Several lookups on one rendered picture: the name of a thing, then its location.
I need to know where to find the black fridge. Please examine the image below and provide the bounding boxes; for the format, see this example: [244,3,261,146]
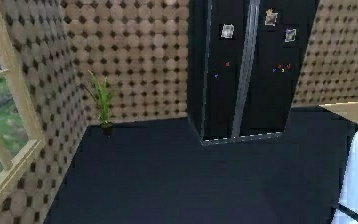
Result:
[186,0,321,147]

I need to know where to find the green house plant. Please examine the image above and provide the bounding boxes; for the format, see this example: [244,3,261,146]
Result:
[84,69,116,137]

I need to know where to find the grey photo fridge magnet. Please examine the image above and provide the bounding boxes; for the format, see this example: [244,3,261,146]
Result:
[264,8,279,27]
[284,28,297,43]
[220,23,235,40]

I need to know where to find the beige worktop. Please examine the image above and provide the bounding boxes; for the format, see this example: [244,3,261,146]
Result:
[319,99,358,127]

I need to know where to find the wooden framed window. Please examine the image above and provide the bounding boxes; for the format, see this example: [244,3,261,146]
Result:
[0,0,47,212]

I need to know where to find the grey fridge handle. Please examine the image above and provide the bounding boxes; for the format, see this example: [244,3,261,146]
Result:
[231,0,262,139]

